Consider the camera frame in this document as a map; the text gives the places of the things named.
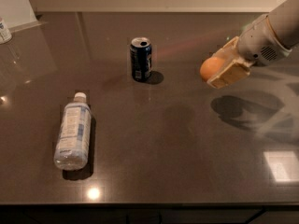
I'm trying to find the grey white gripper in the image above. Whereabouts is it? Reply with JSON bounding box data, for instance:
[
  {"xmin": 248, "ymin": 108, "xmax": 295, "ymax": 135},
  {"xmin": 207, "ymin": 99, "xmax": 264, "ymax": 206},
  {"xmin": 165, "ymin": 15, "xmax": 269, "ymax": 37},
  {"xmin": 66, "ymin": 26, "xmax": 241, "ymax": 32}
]
[{"xmin": 207, "ymin": 14, "xmax": 292, "ymax": 89}]

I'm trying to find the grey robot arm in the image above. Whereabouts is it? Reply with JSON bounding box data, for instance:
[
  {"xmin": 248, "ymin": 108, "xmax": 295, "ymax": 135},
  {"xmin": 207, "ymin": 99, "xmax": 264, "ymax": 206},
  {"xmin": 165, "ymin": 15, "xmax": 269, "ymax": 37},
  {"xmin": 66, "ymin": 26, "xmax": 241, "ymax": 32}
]
[{"xmin": 206, "ymin": 0, "xmax": 299, "ymax": 89}]

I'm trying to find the clear plastic water bottle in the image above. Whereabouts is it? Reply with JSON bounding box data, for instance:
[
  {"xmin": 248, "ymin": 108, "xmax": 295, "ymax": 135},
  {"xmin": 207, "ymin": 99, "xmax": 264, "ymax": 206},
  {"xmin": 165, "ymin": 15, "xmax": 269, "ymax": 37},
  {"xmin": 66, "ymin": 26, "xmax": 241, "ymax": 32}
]
[{"xmin": 53, "ymin": 92, "xmax": 92, "ymax": 171}]

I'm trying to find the blue soda can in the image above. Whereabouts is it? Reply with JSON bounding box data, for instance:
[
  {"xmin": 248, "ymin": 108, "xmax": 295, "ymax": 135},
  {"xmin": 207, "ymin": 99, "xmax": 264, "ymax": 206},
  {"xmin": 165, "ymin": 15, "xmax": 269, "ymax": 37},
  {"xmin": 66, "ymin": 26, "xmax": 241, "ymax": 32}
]
[{"xmin": 130, "ymin": 37, "xmax": 152, "ymax": 82}]

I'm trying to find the orange fruit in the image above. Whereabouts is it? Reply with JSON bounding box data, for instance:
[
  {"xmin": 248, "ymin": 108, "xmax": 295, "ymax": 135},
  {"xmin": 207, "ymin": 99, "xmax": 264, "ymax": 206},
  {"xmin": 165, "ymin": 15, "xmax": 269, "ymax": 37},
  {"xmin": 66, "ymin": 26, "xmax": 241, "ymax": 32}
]
[{"xmin": 200, "ymin": 57, "xmax": 225, "ymax": 81}]

